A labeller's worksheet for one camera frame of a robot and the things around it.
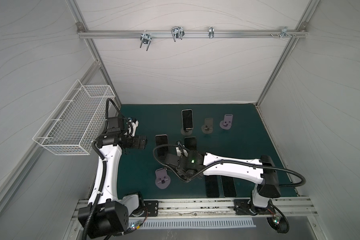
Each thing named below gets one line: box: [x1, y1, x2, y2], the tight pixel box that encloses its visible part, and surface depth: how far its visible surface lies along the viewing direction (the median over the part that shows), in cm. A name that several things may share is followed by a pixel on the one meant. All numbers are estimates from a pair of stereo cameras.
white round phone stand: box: [180, 128, 193, 136], surface depth 106 cm
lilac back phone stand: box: [219, 114, 233, 130], surface depth 106 cm
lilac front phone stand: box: [155, 168, 171, 190], surface depth 79 cm
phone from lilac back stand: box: [205, 175, 220, 198], surface depth 82 cm
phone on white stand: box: [181, 108, 194, 131], surface depth 97 cm
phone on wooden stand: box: [184, 136, 197, 151], surface depth 83 cm
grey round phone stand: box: [201, 117, 213, 134], surface depth 103 cm
